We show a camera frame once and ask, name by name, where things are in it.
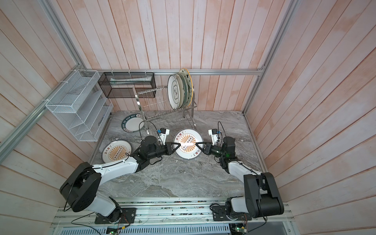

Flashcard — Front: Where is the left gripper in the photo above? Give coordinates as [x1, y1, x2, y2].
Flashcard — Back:
[148, 142, 182, 160]

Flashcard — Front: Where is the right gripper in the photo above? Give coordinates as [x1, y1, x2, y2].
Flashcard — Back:
[196, 142, 227, 160]

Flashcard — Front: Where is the orange sunburst plate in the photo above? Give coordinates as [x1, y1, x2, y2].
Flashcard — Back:
[173, 129, 203, 160]
[102, 140, 132, 163]

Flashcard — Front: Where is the white plate green outline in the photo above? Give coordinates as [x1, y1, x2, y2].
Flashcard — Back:
[167, 75, 180, 110]

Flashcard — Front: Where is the star pattern orange rim plate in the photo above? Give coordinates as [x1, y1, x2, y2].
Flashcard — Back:
[179, 68, 193, 108]

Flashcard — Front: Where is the mint green flower plate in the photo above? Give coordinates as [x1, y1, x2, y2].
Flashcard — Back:
[178, 72, 192, 108]

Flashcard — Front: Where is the cream floral plate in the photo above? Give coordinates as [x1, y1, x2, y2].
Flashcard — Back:
[174, 73, 185, 109]

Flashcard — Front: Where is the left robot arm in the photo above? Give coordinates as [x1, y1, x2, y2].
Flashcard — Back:
[59, 136, 181, 223]

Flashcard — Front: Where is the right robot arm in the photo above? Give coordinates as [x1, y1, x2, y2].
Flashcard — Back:
[195, 137, 285, 219]

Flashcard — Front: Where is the steel two-tier dish rack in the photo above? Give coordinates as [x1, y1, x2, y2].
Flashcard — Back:
[132, 86, 197, 133]

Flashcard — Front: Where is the white plate dark green rim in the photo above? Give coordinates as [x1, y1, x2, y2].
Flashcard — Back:
[121, 114, 145, 133]

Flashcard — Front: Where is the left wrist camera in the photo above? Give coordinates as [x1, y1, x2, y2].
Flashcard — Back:
[157, 128, 169, 145]

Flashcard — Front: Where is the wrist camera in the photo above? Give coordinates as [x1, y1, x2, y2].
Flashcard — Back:
[157, 128, 169, 145]
[208, 129, 221, 145]

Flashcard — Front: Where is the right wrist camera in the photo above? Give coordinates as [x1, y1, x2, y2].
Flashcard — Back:
[208, 129, 221, 145]

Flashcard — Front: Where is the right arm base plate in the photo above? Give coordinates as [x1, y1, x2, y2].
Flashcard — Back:
[209, 203, 252, 221]

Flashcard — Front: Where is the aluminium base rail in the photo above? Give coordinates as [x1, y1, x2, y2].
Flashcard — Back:
[49, 197, 300, 235]

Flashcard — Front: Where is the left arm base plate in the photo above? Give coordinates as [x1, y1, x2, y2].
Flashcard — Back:
[95, 208, 137, 224]

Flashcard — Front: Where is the black mesh wall basket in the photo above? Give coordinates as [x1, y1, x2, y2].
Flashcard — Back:
[98, 71, 156, 99]

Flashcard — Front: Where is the white wire mesh shelf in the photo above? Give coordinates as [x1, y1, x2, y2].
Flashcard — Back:
[46, 70, 113, 142]

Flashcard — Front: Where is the horizontal aluminium wall bar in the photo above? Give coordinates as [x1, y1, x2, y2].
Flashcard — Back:
[93, 69, 263, 76]

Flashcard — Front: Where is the right aluminium frame bar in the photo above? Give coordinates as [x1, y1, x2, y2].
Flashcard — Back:
[241, 1, 301, 114]

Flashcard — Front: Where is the aluminium frame bar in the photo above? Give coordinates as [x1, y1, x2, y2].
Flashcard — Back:
[1, 64, 83, 163]
[241, 1, 301, 114]

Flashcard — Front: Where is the left aluminium frame bar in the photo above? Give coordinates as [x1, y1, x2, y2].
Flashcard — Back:
[1, 64, 83, 163]

